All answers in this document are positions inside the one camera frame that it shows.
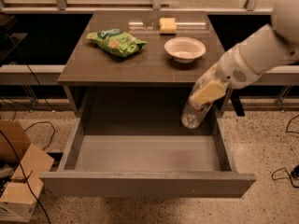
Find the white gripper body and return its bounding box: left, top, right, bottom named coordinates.
left=215, top=45, right=262, bottom=90

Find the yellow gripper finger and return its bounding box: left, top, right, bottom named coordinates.
left=190, top=79, right=228, bottom=105

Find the clear plastic water bottle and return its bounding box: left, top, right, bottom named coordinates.
left=181, top=66, right=216, bottom=130

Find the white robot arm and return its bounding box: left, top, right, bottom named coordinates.
left=189, top=0, right=299, bottom=106

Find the grey cabinet with counter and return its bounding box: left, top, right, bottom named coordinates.
left=58, top=10, right=224, bottom=109

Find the open grey top drawer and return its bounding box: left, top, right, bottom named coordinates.
left=39, top=87, right=257, bottom=199

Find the white paper bowl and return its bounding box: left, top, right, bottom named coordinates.
left=164, top=37, right=206, bottom=63

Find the yellow sponge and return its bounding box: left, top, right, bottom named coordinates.
left=159, top=18, right=177, bottom=35

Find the green chip bag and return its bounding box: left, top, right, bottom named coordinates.
left=86, top=28, right=147, bottom=58

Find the metal window railing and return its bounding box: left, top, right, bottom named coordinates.
left=0, top=0, right=299, bottom=16

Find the brown cardboard box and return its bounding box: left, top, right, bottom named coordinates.
left=0, top=120, right=54, bottom=222

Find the black cable on right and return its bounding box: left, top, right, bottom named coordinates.
left=271, top=115, right=299, bottom=189

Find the black cable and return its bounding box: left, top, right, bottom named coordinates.
left=0, top=31, right=58, bottom=224
left=271, top=115, right=299, bottom=189

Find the black cable on left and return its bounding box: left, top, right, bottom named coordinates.
left=0, top=31, right=58, bottom=224

